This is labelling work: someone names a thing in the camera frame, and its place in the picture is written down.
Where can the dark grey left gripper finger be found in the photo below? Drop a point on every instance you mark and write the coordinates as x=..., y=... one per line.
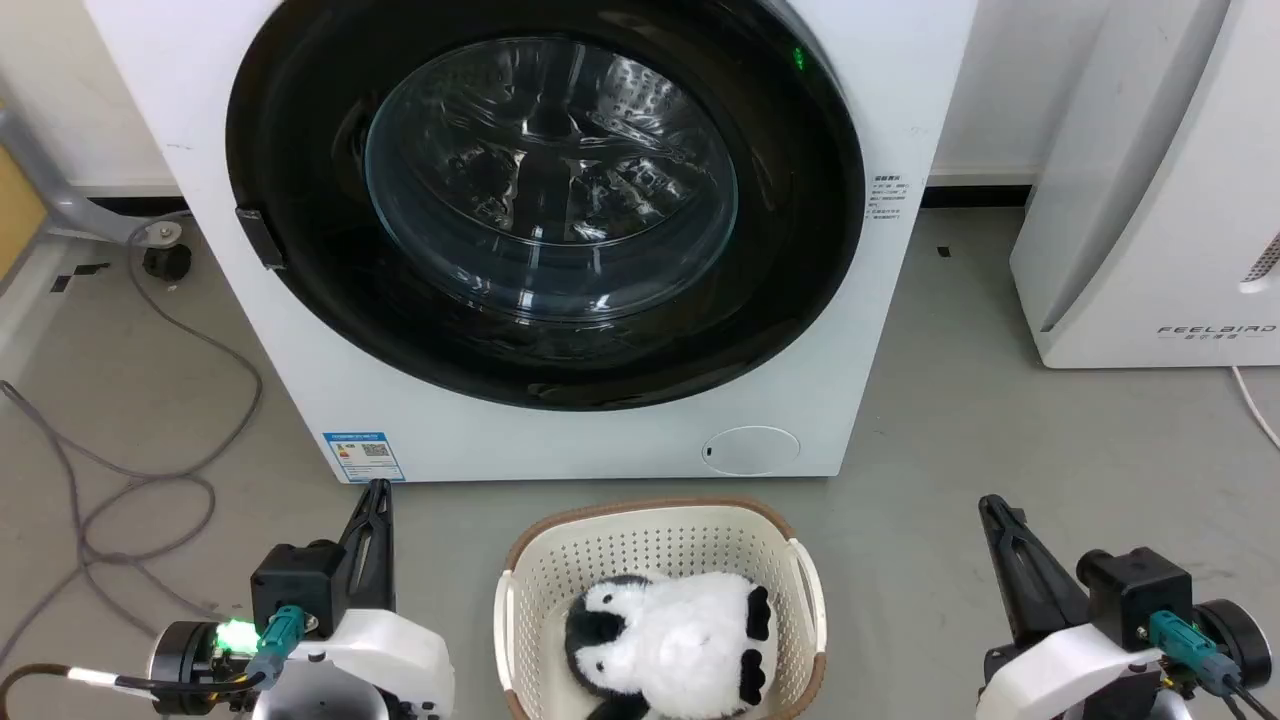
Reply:
x=381, y=560
x=352, y=575

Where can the black and white plush toy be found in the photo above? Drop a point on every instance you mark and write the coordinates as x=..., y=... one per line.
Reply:
x=680, y=640

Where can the cream perforated laundry basket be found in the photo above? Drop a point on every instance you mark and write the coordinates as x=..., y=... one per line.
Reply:
x=650, y=545

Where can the white front-load washing machine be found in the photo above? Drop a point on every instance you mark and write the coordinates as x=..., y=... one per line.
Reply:
x=560, y=445

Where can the black caster wheel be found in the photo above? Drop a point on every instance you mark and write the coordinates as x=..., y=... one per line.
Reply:
x=168, y=262

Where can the small text warning sticker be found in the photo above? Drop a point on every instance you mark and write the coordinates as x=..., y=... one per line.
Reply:
x=888, y=198

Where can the blue energy label sticker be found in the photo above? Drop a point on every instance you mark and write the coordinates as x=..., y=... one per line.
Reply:
x=364, y=456

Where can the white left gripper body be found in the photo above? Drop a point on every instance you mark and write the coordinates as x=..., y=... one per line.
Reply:
x=385, y=650

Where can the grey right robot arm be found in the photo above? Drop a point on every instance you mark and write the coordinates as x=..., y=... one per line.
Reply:
x=1168, y=708

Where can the white Feelbird appliance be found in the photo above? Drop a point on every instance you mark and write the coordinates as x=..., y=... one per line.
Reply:
x=1150, y=190

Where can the grey metal frame leg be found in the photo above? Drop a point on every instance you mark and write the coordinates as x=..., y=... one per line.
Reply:
x=60, y=195

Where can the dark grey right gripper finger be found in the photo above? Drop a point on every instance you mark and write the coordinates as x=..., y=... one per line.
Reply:
x=1050, y=580
x=1015, y=575

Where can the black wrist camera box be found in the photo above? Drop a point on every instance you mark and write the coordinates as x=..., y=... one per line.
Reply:
x=295, y=585
x=1135, y=595

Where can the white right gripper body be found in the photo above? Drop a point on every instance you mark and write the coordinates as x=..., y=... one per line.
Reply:
x=1060, y=670

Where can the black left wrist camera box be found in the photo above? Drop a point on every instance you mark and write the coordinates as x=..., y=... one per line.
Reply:
x=295, y=585

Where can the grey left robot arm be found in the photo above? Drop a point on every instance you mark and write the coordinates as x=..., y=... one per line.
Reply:
x=320, y=708

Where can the yellow wooden panel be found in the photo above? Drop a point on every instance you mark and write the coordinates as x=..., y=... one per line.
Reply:
x=15, y=215

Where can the black round washer door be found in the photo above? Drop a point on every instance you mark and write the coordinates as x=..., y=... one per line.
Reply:
x=300, y=150

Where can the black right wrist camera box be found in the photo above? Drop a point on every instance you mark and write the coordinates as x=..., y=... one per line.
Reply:
x=1135, y=595

